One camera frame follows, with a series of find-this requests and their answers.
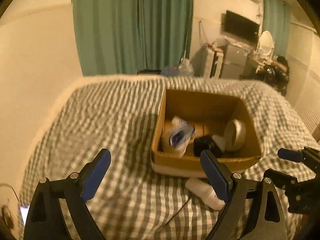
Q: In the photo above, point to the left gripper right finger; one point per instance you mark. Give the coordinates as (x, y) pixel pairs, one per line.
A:
(218, 174)

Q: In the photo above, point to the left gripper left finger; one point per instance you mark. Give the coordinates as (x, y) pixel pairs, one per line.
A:
(92, 174)

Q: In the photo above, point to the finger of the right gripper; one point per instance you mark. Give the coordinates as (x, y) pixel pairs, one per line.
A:
(280, 180)
(291, 155)

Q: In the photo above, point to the white hair dryer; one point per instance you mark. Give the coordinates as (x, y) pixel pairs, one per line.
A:
(205, 192)

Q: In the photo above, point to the white cream tube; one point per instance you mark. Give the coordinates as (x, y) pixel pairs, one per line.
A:
(220, 142)

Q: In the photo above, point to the white tape roll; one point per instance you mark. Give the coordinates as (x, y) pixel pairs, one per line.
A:
(234, 135)

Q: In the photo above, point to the blue white snack packet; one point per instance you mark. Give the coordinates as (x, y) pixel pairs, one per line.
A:
(181, 133)

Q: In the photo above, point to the black item in box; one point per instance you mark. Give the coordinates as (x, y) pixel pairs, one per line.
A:
(206, 143)

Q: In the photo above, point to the grey checkered bed quilt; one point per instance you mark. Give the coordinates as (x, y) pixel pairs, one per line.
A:
(133, 202)

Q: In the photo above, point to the cardboard box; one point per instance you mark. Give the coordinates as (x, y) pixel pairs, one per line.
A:
(209, 114)

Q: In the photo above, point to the white louvered wardrobe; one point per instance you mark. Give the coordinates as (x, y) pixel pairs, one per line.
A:
(303, 88)

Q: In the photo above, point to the lit smartphone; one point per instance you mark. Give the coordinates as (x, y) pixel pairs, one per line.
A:
(24, 213)

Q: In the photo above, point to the black garbage bag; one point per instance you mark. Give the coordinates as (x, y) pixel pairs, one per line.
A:
(275, 75)

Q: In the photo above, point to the wooden vanity desk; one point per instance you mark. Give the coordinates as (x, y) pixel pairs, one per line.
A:
(258, 63)

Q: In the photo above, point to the small grey fridge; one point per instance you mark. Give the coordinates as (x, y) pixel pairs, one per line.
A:
(234, 62)

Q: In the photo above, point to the clear water jug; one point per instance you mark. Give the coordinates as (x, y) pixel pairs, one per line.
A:
(185, 68)

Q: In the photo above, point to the round white vanity mirror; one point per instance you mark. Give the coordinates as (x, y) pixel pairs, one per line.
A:
(265, 44)

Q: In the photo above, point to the white suitcase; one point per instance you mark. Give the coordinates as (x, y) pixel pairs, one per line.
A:
(207, 63)

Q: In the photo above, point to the green side curtain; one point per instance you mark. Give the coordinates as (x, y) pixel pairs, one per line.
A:
(276, 20)

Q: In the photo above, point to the black wall television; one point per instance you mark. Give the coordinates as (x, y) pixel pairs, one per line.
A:
(241, 27)

